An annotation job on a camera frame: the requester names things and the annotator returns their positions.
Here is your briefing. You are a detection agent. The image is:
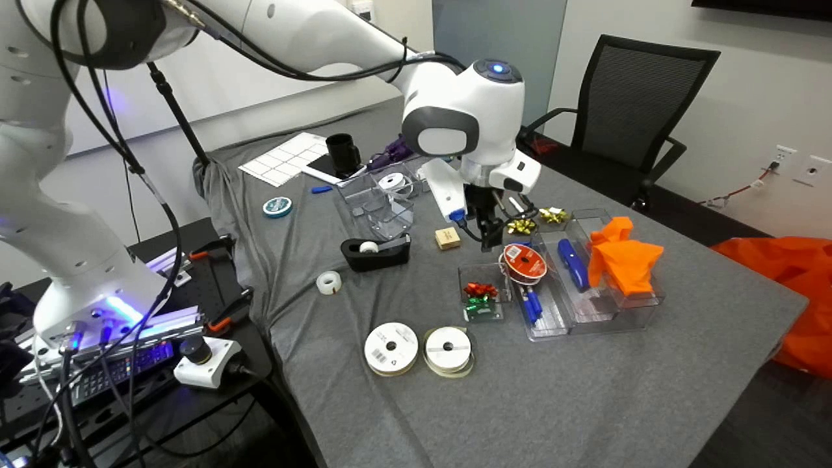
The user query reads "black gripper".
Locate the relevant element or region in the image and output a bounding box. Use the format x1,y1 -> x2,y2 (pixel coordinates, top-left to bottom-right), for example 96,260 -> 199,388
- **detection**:
465,180 -> 524,254

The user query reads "red gift bow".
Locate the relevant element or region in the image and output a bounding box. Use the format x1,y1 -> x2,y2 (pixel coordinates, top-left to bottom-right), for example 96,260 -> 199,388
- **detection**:
462,279 -> 501,298

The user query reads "small clear plastic box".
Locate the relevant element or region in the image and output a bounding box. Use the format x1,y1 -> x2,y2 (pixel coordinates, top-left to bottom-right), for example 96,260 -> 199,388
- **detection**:
455,279 -> 507,325

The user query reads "robot base with purple lights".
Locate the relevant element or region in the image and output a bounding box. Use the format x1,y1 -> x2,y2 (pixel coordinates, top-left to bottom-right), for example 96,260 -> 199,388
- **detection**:
14,296 -> 207,385

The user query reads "blue marker in narrow box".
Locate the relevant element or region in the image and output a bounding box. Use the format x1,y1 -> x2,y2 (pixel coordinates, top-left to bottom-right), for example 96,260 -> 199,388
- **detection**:
514,283 -> 546,327

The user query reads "narrow clear plastic box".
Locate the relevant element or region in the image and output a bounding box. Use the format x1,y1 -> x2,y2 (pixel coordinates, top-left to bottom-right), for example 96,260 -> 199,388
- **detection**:
508,280 -> 572,342

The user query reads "larger clear plastic box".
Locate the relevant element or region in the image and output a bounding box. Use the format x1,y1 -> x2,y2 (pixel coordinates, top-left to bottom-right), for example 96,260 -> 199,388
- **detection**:
333,173 -> 394,228

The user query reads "white phone box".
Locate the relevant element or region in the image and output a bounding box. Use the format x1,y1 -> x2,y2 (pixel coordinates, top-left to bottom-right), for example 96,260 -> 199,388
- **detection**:
302,150 -> 374,186

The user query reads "gold gift bow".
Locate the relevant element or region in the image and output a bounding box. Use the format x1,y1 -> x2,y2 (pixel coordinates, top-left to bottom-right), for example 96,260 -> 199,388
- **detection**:
504,216 -> 541,238
538,202 -> 572,228

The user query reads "beige cube block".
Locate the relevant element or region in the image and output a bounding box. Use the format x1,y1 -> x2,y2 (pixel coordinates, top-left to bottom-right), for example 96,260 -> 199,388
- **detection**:
432,227 -> 462,251

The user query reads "red ribbon spool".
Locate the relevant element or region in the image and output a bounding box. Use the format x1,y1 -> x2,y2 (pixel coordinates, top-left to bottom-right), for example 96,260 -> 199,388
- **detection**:
497,241 -> 550,286

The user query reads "blue marker pen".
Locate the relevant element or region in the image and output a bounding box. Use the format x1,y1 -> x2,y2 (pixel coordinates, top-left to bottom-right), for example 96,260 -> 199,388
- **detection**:
556,237 -> 592,294

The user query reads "clear plastic tray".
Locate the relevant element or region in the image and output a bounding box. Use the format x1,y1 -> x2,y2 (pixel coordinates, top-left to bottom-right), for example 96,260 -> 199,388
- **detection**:
365,205 -> 416,246

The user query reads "black tape dispenser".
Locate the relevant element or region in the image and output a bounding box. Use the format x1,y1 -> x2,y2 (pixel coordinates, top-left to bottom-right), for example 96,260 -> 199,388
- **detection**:
337,233 -> 413,275

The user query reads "white ribbon spool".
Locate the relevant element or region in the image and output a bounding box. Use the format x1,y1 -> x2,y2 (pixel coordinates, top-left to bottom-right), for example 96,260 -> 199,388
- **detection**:
361,319 -> 420,379
420,325 -> 475,379

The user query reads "clear container under orange cloth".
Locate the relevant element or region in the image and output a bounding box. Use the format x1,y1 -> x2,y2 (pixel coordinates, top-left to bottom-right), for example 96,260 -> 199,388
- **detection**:
541,205 -> 668,327

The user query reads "orange plastic object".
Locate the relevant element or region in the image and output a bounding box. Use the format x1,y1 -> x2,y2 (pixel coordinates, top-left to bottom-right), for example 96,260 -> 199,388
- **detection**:
584,216 -> 668,298

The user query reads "black cup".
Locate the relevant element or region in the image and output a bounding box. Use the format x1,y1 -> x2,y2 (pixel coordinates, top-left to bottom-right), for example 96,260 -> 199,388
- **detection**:
325,129 -> 363,176

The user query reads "small white tape roll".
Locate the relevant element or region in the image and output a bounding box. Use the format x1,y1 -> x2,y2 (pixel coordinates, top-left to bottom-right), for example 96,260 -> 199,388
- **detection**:
315,267 -> 343,296

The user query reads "black office chair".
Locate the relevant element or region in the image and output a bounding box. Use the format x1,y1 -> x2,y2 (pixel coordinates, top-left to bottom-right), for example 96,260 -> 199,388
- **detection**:
517,34 -> 722,216

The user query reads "blue round tape disc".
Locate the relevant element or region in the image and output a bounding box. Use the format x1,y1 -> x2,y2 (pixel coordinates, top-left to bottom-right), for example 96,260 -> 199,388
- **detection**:
260,192 -> 295,221

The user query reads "white label sheet stack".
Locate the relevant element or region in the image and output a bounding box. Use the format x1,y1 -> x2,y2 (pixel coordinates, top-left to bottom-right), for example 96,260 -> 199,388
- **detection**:
237,129 -> 333,189

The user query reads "orange bag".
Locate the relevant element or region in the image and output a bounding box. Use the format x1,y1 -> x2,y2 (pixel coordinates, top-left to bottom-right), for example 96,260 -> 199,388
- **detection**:
710,233 -> 832,383

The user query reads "black tripod pole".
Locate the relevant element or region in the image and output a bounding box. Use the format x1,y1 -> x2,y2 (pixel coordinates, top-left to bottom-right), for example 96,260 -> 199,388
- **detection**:
144,59 -> 212,173

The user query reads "orange handled tool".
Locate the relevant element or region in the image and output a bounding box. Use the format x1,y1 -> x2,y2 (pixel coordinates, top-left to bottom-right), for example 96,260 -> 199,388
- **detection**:
185,238 -> 237,266

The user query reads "white wall outlet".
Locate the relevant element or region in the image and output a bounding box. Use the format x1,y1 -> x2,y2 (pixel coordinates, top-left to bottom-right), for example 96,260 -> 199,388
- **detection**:
790,153 -> 832,189
767,141 -> 800,176

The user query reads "black wall television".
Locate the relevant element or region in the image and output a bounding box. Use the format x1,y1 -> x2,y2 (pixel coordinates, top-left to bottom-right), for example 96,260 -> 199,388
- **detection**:
689,0 -> 832,23

